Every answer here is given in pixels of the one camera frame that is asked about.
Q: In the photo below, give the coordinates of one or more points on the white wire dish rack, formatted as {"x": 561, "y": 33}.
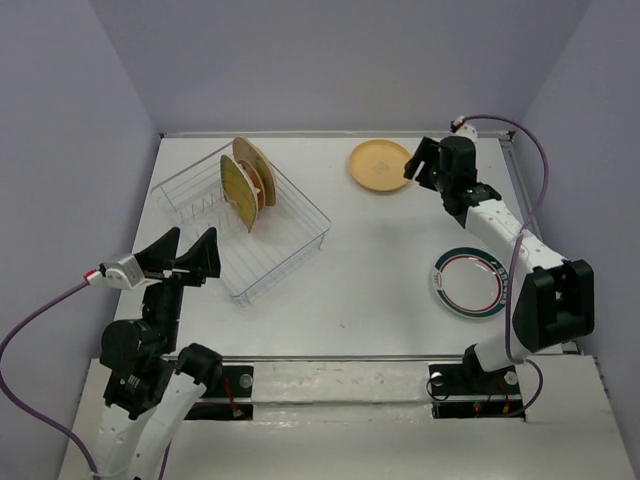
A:
{"x": 283, "y": 236}

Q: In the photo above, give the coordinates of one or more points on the beige bird oval plate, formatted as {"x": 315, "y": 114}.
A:
{"x": 245, "y": 150}

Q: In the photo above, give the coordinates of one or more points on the plain beige round plate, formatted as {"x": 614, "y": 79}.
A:
{"x": 379, "y": 165}

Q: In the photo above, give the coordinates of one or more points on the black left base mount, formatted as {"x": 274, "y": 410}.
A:
{"x": 230, "y": 399}

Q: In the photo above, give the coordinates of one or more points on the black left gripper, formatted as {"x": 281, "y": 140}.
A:
{"x": 203, "y": 256}

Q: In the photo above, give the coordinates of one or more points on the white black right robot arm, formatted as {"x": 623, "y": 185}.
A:
{"x": 550, "y": 300}

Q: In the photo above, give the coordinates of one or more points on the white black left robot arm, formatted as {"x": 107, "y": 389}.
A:
{"x": 148, "y": 395}

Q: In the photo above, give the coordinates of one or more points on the white plate green red rim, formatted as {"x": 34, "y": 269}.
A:
{"x": 470, "y": 282}

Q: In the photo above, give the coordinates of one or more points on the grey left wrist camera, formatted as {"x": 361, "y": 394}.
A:
{"x": 122, "y": 273}

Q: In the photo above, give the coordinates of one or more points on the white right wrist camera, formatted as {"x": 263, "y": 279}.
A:
{"x": 460, "y": 127}

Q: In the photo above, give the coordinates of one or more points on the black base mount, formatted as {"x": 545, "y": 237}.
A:
{"x": 454, "y": 396}
{"x": 230, "y": 399}

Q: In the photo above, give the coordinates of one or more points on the green yellow bamboo tray plate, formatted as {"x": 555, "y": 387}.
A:
{"x": 242, "y": 188}

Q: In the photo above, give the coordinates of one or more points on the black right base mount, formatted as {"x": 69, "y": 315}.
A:
{"x": 454, "y": 396}

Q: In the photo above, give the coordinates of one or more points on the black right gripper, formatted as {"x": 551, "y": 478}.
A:
{"x": 426, "y": 151}

